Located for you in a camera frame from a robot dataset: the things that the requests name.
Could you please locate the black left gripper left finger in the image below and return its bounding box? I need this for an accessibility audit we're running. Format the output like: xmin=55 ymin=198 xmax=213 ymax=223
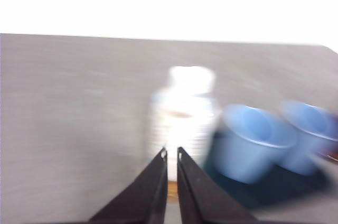
xmin=88 ymin=147 xmax=168 ymax=224

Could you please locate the light jasmine tea bottle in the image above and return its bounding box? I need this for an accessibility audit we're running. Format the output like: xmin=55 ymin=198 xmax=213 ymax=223
xmin=146 ymin=66 xmax=220 ymax=198

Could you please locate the blue ribbed plastic cup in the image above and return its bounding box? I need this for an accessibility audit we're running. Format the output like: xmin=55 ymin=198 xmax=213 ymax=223
xmin=277 ymin=99 xmax=338 ymax=176
xmin=211 ymin=104 xmax=299 ymax=184

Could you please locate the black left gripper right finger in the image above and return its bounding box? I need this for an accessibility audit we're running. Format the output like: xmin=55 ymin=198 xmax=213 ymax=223
xmin=176 ymin=146 xmax=258 ymax=224

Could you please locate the dark rectangular tray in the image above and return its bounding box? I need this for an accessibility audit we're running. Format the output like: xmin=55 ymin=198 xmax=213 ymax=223
xmin=203 ymin=128 xmax=338 ymax=209

